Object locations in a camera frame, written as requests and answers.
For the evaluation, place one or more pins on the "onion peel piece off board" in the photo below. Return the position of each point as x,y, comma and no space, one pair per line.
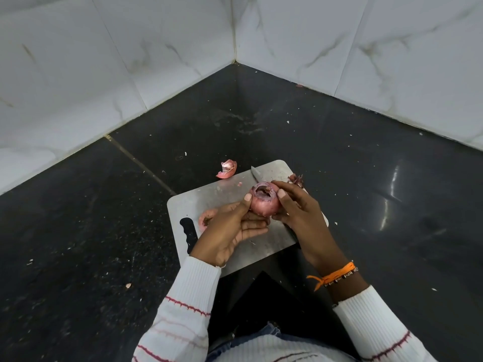
226,171

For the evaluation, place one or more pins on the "red onion with dry roots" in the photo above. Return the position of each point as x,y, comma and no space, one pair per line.
205,218

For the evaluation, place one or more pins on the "person's right hand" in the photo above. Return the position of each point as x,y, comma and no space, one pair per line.
309,229

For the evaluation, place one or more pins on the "white striped sweater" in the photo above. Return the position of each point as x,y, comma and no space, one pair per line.
264,352

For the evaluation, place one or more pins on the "orange thread wristband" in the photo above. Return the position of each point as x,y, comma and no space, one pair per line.
337,273

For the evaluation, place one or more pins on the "person's right forearm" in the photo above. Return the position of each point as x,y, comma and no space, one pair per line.
377,328

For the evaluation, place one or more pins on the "steel cutting board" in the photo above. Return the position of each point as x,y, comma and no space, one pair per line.
211,199

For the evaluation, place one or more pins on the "person's left forearm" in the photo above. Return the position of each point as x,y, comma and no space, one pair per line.
185,309

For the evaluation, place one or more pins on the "person's left hand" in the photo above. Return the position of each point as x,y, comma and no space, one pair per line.
226,233

